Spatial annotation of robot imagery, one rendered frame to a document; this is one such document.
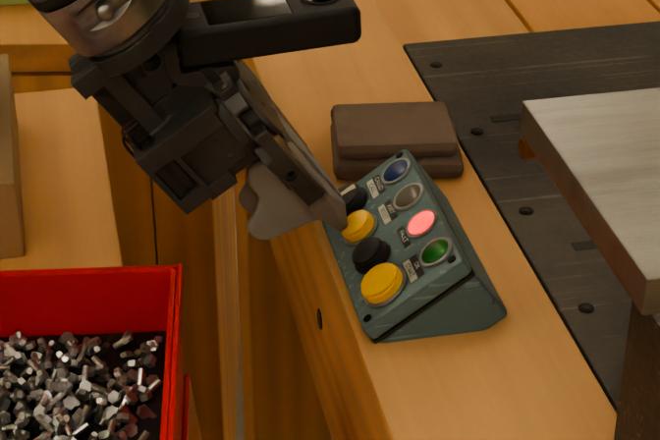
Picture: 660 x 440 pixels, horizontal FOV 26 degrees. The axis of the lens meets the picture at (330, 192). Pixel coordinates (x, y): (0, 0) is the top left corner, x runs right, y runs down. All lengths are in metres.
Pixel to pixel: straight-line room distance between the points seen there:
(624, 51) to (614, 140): 0.64
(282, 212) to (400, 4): 0.54
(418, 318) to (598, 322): 0.12
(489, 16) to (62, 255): 0.53
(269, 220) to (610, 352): 0.24
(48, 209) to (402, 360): 0.38
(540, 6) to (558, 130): 0.77
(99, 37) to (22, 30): 0.79
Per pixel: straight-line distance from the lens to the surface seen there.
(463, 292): 0.92
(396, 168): 1.00
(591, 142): 0.68
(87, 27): 0.85
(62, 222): 1.16
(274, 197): 0.93
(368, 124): 1.11
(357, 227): 0.97
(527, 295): 0.98
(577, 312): 0.96
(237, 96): 0.88
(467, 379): 0.90
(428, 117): 1.12
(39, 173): 1.23
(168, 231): 1.70
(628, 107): 0.72
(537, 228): 1.05
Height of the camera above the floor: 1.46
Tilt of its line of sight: 31 degrees down
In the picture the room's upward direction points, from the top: straight up
